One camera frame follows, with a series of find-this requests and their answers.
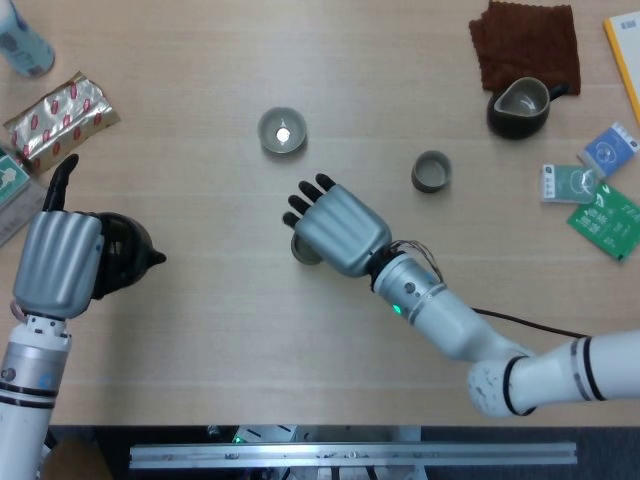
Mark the aluminium rail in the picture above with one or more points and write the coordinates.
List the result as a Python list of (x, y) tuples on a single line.
[(350, 454)]

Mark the brown folded cloth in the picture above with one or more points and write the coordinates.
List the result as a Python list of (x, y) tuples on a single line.
[(525, 45)]

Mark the green box with white picture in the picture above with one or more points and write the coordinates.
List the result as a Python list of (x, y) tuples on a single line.
[(10, 180)]

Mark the dark ceramic tea cup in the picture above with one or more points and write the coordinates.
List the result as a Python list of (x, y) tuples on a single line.
[(302, 256), (430, 186)]

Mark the silver and black right robot hand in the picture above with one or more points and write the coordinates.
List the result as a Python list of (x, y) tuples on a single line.
[(345, 230)]

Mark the silver and black left robot hand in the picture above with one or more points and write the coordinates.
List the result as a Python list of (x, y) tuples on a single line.
[(55, 265)]

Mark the dark ceramic pouring pitcher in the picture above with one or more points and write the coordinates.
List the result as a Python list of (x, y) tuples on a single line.
[(515, 128)]

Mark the white notebook with yellow edge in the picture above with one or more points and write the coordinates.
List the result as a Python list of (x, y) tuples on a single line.
[(630, 50)]

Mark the clear plastic bottle blue label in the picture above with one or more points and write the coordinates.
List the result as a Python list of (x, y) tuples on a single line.
[(20, 45)]

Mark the grey-green shallow tea bowl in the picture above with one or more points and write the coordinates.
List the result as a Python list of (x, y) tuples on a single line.
[(296, 125)]

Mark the gold foil bag red print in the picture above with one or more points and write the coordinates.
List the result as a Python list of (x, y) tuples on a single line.
[(60, 115)]

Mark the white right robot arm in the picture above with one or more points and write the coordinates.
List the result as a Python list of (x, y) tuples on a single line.
[(450, 325)]

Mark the green tea sachet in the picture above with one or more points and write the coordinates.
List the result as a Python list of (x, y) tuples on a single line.
[(605, 225)]

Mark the clear laminated card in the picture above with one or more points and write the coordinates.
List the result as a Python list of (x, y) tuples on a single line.
[(17, 220)]

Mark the blue and white tea packet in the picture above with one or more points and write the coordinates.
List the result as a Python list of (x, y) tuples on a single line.
[(610, 150)]

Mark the grey-green tea packet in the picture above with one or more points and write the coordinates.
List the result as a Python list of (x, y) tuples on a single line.
[(565, 182)]

